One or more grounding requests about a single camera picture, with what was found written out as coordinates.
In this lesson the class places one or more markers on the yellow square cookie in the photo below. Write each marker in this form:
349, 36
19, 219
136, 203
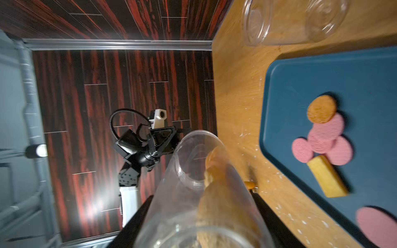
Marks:
327, 177

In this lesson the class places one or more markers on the teal plastic tray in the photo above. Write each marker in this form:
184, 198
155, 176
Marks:
364, 86

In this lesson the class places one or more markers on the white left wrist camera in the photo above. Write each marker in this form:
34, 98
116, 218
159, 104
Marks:
157, 118

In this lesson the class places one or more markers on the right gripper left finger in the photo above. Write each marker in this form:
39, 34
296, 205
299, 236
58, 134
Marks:
128, 235

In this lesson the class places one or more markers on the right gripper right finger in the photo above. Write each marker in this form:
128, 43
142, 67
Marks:
282, 236

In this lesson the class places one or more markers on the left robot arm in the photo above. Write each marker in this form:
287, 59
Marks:
128, 179

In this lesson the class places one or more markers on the brown round cookie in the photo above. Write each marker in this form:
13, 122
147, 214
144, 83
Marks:
322, 109

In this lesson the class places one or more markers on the pink cookie inside jar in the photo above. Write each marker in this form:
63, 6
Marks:
378, 226

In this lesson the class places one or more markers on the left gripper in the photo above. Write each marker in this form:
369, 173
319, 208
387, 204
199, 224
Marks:
137, 153

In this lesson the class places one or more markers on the pink round cookie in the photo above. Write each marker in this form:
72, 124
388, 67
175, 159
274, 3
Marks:
302, 150

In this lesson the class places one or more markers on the clear jar with cookies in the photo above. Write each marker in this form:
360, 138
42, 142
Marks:
291, 22

